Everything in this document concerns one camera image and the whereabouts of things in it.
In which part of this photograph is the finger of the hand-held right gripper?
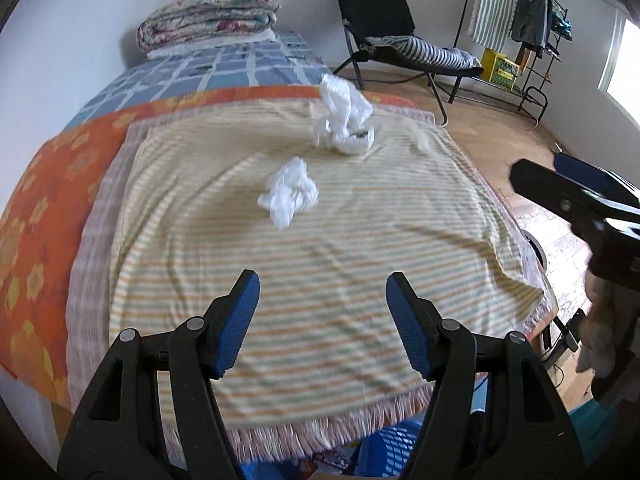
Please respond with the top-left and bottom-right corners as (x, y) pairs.
(552, 152), (640, 208)
(509, 158), (640, 224)

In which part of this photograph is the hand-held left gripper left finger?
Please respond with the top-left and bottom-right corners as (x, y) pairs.
(57, 269), (261, 480)

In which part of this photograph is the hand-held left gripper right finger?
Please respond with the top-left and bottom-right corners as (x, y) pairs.
(386, 271), (586, 480)

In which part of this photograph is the blue perforated plastic basket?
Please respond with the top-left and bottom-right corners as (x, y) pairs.
(240, 420), (426, 480)

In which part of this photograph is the white plastic bag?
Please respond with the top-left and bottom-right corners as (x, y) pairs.
(312, 73), (376, 157)

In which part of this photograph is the person's right forearm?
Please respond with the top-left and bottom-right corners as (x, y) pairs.
(579, 269), (628, 378)

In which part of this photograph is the black clothes rack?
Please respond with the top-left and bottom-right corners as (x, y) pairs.
(452, 0), (571, 127)

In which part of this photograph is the black tripod stand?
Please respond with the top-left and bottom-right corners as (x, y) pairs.
(542, 307), (588, 368)

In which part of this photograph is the window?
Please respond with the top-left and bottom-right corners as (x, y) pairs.
(597, 10), (640, 131)

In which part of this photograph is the yellow plastic crate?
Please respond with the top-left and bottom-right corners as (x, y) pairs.
(481, 47), (522, 92)

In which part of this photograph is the teal hanging garment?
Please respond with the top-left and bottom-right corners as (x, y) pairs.
(550, 2), (571, 41)

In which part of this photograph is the dark hanging jacket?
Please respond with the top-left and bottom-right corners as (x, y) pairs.
(510, 0), (553, 58)

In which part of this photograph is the striped cushion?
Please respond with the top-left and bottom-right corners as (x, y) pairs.
(362, 35), (485, 72)

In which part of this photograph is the striped hanging towel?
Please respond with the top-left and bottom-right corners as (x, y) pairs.
(470, 0), (523, 47)

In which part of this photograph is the orange flowered blanket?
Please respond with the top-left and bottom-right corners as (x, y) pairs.
(0, 85), (436, 406)

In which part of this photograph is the blue checked bedsheet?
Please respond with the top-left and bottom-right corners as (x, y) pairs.
(65, 31), (333, 133)

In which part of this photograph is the black folding chair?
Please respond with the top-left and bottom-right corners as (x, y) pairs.
(332, 0), (485, 126)

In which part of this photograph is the white folded sheet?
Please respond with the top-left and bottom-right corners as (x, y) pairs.
(146, 29), (278, 59)

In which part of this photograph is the folded floral quilt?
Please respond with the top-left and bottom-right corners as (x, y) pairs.
(137, 0), (282, 52)

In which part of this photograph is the white ring light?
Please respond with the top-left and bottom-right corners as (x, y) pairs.
(522, 230), (549, 273)

